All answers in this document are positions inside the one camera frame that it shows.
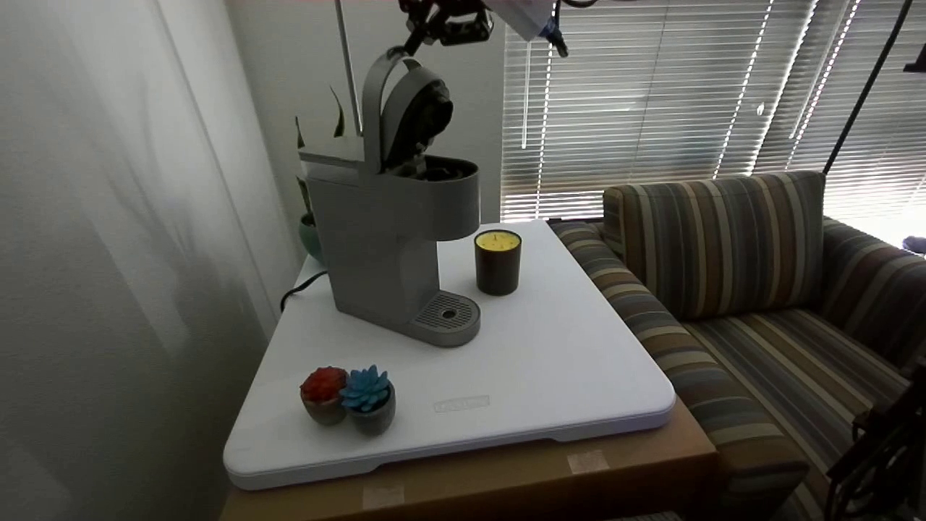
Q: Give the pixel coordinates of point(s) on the black metal stand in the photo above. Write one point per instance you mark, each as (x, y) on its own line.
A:
(884, 453)

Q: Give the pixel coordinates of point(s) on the striped sofa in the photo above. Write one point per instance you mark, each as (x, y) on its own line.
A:
(770, 367)

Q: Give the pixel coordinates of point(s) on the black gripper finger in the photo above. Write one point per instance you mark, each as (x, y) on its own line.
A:
(419, 24)

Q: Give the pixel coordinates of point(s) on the red succulent in pot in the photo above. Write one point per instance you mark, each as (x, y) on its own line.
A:
(326, 390)

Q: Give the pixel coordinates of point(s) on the grey coffee machine body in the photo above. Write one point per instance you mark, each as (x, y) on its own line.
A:
(387, 242)

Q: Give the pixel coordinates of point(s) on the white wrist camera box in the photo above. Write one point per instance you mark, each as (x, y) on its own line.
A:
(524, 15)

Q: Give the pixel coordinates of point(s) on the thin grey lamp pole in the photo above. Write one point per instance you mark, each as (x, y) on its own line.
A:
(349, 68)

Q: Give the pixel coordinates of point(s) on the thin black stand pole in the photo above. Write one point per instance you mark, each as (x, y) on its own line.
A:
(867, 89)

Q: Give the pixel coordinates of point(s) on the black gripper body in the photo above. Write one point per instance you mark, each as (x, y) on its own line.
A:
(463, 22)

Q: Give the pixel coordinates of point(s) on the snake plant in teal pot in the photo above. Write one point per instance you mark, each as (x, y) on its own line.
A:
(309, 235)

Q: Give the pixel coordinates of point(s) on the brown table base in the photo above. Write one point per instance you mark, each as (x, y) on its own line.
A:
(540, 479)

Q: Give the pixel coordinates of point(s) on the striped sofa back cushion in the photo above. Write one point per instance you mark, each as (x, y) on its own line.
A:
(718, 242)

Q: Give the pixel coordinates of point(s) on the dark jar yellow candle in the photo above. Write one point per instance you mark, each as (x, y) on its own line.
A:
(498, 262)

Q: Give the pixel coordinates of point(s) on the grey coffee machine lid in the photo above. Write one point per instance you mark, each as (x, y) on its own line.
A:
(408, 106)

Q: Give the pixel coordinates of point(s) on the white plastic table board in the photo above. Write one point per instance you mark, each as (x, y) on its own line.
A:
(540, 367)

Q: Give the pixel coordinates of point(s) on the blue succulent in pot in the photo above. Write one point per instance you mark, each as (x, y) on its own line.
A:
(368, 394)

